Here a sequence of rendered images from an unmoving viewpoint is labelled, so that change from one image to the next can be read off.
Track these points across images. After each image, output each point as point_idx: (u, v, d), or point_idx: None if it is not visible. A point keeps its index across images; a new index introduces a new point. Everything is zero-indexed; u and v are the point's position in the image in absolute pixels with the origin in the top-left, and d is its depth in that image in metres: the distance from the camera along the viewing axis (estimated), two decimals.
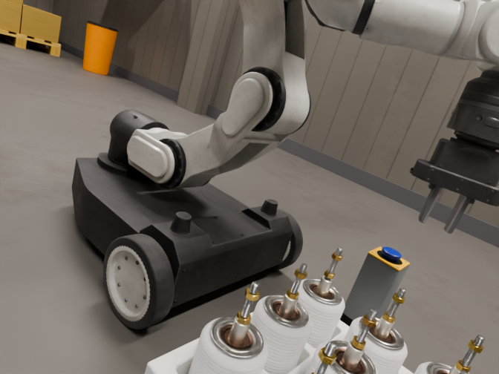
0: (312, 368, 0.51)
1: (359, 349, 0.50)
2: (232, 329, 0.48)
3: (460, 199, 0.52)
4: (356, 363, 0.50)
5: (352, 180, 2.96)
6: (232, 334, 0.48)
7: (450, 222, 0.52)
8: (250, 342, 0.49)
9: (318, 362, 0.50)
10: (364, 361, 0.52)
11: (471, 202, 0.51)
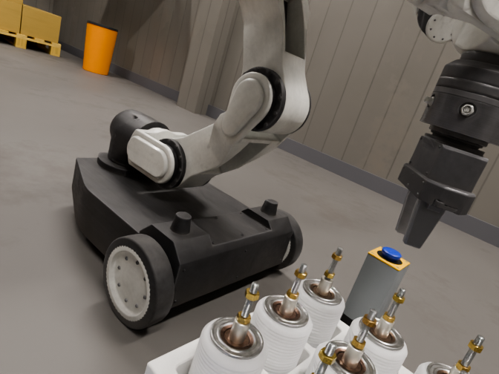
0: (312, 368, 0.51)
1: (359, 349, 0.50)
2: (232, 329, 0.48)
3: None
4: (356, 363, 0.50)
5: (352, 180, 2.96)
6: (232, 334, 0.48)
7: None
8: (250, 342, 0.49)
9: (318, 362, 0.50)
10: (364, 361, 0.52)
11: None
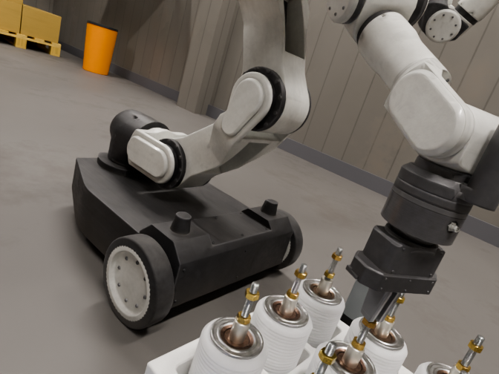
0: (312, 368, 0.51)
1: (359, 349, 0.50)
2: (232, 329, 0.48)
3: None
4: (356, 363, 0.50)
5: (352, 180, 2.96)
6: (232, 334, 0.48)
7: (368, 303, 0.49)
8: (250, 342, 0.49)
9: (318, 362, 0.50)
10: (364, 361, 0.52)
11: None
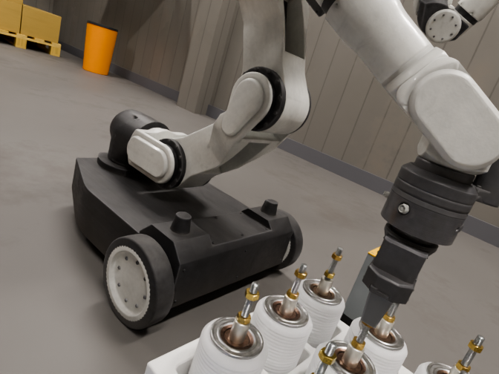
0: (312, 368, 0.51)
1: (359, 349, 0.50)
2: (232, 329, 0.48)
3: None
4: (356, 363, 0.50)
5: (352, 180, 2.96)
6: (232, 334, 0.48)
7: None
8: (250, 342, 0.49)
9: (318, 362, 0.50)
10: (364, 361, 0.52)
11: None
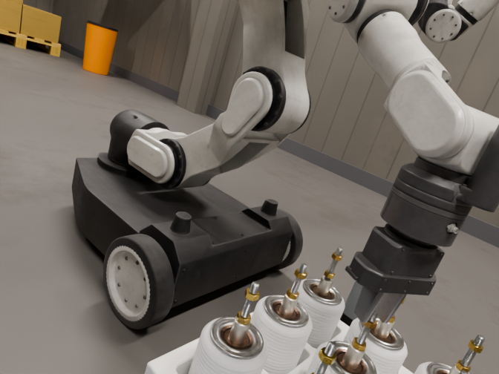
0: (315, 355, 0.54)
1: (356, 349, 0.50)
2: (232, 329, 0.48)
3: None
4: (352, 363, 0.50)
5: (352, 180, 2.96)
6: (232, 334, 0.48)
7: (362, 303, 0.49)
8: (250, 342, 0.49)
9: (318, 348, 0.53)
10: (368, 369, 0.50)
11: None
